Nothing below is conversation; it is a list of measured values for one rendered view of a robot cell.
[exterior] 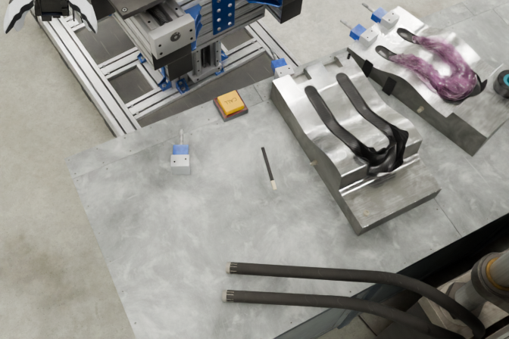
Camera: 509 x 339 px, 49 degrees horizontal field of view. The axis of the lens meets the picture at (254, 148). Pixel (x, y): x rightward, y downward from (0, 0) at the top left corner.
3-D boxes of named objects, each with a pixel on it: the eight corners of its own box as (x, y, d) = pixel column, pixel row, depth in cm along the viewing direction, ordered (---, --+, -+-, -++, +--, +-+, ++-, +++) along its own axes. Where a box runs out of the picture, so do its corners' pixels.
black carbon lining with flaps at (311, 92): (299, 92, 165) (303, 73, 157) (345, 73, 170) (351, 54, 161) (363, 188, 151) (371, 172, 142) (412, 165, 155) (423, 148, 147)
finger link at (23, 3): (10, 51, 100) (43, 19, 105) (4, 28, 95) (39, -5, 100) (-4, 42, 101) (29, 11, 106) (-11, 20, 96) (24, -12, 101)
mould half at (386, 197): (270, 97, 172) (273, 70, 161) (341, 69, 179) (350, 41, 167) (357, 236, 151) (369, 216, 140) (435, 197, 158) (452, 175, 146)
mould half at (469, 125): (344, 57, 181) (351, 35, 172) (394, 17, 191) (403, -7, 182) (472, 157, 165) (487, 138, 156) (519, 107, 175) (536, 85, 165)
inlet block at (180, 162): (173, 135, 164) (172, 125, 160) (190, 135, 165) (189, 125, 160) (172, 175, 158) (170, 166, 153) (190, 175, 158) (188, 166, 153)
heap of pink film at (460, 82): (383, 61, 174) (389, 45, 167) (417, 32, 180) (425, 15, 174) (451, 113, 165) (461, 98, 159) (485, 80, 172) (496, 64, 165)
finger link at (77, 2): (110, 41, 105) (79, 12, 108) (108, 20, 100) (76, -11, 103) (96, 49, 104) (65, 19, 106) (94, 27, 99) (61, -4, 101)
